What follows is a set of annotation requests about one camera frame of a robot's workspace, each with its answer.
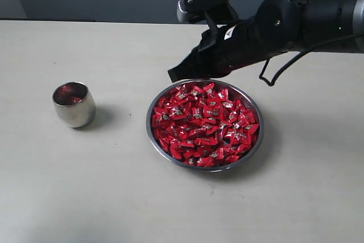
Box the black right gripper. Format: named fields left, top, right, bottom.
left=168, top=18, right=273, bottom=82

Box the red candy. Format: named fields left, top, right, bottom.
left=53, top=83, right=86, bottom=106

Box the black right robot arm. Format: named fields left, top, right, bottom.
left=168, top=0, right=363, bottom=82

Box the pile of red wrapped candies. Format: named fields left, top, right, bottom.
left=151, top=82, right=260, bottom=168

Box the round steel plate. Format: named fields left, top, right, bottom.
left=146, top=78, right=265, bottom=173

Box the shiny steel cup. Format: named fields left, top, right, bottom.
left=52, top=81, right=96, bottom=128

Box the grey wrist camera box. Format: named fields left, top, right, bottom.
left=177, top=0, right=238, bottom=24

